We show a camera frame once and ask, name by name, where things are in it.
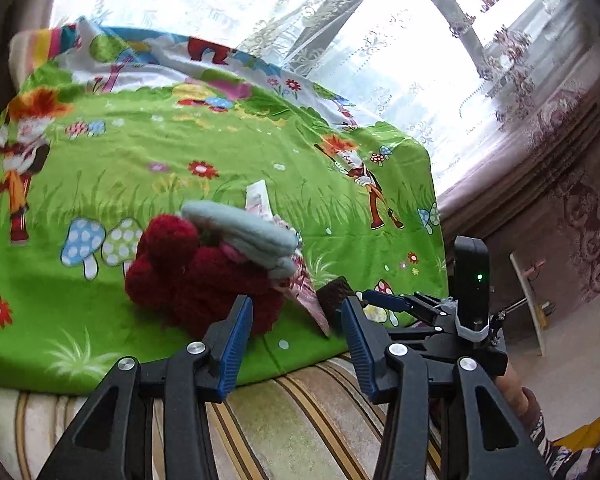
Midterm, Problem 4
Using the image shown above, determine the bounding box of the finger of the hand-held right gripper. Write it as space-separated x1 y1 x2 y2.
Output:
362 287 454 326

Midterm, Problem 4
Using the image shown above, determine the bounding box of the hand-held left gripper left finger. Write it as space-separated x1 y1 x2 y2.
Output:
35 294 255 480

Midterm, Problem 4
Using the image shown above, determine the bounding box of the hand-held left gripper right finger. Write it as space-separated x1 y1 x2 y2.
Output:
340 296 553 480

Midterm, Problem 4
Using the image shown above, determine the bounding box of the brown knitted cloth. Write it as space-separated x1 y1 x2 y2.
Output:
316 276 355 333

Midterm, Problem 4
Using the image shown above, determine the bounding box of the person's right forearm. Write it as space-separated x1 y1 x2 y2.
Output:
522 390 588 480

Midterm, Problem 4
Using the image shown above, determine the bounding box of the person's right hand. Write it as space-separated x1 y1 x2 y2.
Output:
495 360 532 419

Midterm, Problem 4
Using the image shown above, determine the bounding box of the white board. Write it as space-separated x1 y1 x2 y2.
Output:
509 252 548 356

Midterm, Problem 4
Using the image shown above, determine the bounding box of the pink floral cloth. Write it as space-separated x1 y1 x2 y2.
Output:
220 240 331 336

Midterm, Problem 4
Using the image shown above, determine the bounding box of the dark red knitted hat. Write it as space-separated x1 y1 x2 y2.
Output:
124 212 286 338

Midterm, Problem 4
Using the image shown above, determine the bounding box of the striped terry towel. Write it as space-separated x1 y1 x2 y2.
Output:
0 352 443 480

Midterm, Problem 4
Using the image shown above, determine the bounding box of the light blue towel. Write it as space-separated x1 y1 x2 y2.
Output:
180 200 303 281

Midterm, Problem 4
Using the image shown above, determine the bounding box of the patterned brown curtain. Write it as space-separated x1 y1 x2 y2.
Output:
437 50 600 331

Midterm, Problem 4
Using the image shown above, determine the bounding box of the white paper card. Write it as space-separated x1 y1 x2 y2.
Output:
244 180 276 221

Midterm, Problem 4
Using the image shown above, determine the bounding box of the yellow cushion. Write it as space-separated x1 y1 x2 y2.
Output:
550 412 600 480

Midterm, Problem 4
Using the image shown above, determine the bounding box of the green cartoon printed bedsheet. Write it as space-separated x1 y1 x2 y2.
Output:
0 17 451 396

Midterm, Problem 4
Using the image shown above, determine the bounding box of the white lace sheer curtain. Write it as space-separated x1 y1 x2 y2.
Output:
50 0 581 196

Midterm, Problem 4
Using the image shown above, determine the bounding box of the plain brown curtain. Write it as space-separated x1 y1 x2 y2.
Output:
0 0 71 111

